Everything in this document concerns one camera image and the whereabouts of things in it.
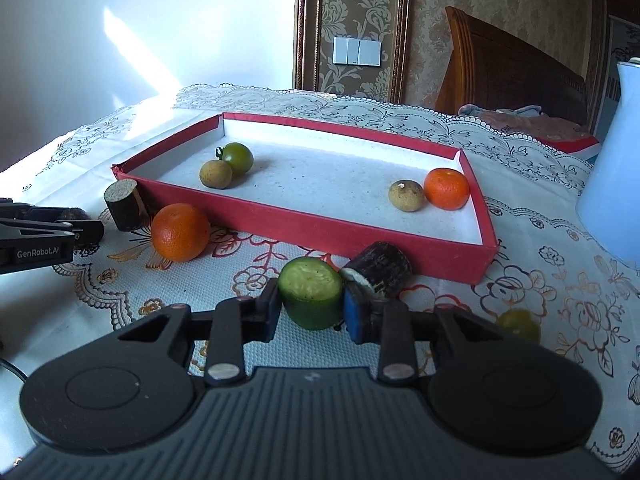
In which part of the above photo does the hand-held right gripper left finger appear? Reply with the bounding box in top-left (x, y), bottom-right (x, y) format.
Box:
top-left (116, 277), bottom-right (282, 386)

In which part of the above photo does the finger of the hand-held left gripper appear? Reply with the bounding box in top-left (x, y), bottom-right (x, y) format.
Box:
top-left (0, 219), bottom-right (105, 250)
top-left (0, 199), bottom-right (68, 220)

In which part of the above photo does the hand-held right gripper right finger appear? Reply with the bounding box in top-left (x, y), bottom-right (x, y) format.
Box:
top-left (343, 284), bottom-right (506, 386)

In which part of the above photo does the green cucumber piece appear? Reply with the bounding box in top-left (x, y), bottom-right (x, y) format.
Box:
top-left (278, 257), bottom-right (346, 331)

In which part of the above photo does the orange tangerine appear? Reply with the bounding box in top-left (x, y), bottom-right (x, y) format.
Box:
top-left (152, 203), bottom-right (211, 262)
top-left (424, 167), bottom-right (471, 210)

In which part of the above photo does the brown longan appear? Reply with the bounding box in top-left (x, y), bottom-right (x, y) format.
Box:
top-left (389, 180), bottom-right (426, 212)

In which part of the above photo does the small potato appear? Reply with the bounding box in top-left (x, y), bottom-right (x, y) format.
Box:
top-left (199, 159), bottom-right (234, 190)

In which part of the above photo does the red shallow cardboard box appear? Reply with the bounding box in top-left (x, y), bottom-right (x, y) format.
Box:
top-left (111, 111), bottom-right (499, 285)

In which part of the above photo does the green tomato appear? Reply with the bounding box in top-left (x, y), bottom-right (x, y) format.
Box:
top-left (216, 142), bottom-right (254, 177)

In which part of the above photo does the green tangerine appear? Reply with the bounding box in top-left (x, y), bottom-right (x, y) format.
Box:
top-left (495, 308), bottom-right (542, 343)

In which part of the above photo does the pink patterned blanket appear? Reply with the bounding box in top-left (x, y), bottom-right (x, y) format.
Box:
top-left (457, 104), bottom-right (591, 143)

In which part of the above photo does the red white striped cloth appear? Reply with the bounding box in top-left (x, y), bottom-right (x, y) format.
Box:
top-left (547, 135), bottom-right (601, 163)

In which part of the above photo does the wooden bed headboard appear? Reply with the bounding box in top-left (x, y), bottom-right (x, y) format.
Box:
top-left (434, 6), bottom-right (588, 128)

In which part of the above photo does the light blue electric kettle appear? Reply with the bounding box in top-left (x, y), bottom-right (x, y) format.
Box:
top-left (575, 60), bottom-right (640, 271)

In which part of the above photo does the wardrobe with sliding doors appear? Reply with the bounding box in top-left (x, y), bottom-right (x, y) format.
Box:
top-left (590, 0), bottom-right (640, 136)

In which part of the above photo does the black cable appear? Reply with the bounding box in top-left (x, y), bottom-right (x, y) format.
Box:
top-left (0, 357), bottom-right (28, 383)

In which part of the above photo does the white wall switch panel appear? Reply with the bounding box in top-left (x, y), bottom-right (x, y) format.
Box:
top-left (333, 36), bottom-right (382, 66)

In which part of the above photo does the gold wall moulding frame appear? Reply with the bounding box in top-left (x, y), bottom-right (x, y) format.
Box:
top-left (294, 0), bottom-right (413, 105)

